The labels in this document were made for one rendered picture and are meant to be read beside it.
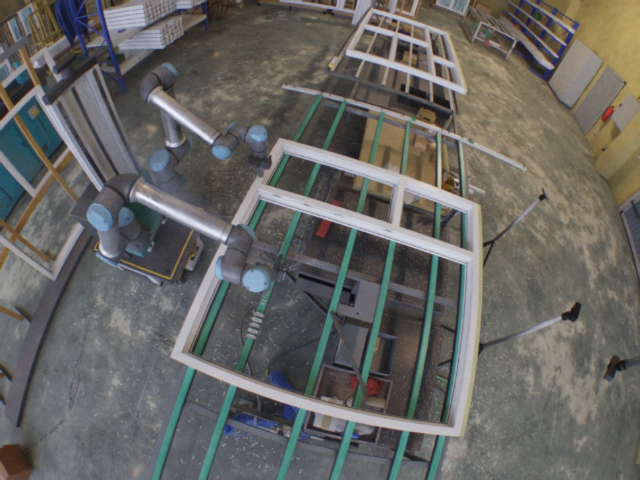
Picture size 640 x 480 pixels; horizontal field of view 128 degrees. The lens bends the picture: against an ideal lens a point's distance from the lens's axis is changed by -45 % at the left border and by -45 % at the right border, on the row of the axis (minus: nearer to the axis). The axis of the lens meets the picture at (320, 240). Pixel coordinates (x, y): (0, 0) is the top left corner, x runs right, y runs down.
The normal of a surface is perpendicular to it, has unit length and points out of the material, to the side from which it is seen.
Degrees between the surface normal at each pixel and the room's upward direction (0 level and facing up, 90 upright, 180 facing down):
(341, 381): 0
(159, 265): 0
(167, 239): 0
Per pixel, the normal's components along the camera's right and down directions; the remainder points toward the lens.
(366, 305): 0.12, -0.47
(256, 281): 0.06, 0.05
